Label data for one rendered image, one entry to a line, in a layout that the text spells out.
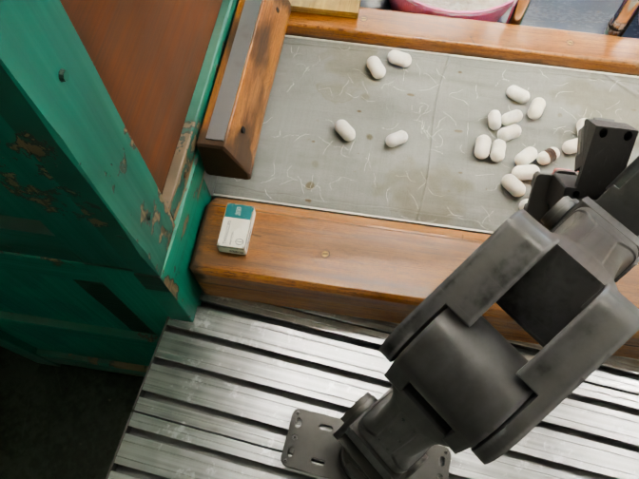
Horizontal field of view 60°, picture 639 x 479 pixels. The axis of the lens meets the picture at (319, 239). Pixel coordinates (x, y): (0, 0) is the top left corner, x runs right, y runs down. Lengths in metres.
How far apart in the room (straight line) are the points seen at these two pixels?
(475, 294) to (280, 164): 0.49
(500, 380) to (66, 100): 0.32
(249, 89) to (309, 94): 0.15
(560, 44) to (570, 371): 0.68
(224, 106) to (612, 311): 0.50
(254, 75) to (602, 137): 0.42
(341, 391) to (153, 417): 0.24
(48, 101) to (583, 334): 0.34
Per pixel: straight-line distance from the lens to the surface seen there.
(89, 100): 0.44
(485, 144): 0.80
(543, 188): 0.71
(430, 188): 0.77
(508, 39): 0.93
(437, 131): 0.83
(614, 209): 0.60
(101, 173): 0.46
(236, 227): 0.69
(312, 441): 0.72
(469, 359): 0.33
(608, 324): 0.34
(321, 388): 0.74
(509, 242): 0.34
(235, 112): 0.69
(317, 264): 0.68
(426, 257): 0.70
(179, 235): 0.65
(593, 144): 0.65
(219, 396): 0.75
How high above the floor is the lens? 1.40
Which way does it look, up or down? 65 degrees down
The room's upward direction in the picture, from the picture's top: straight up
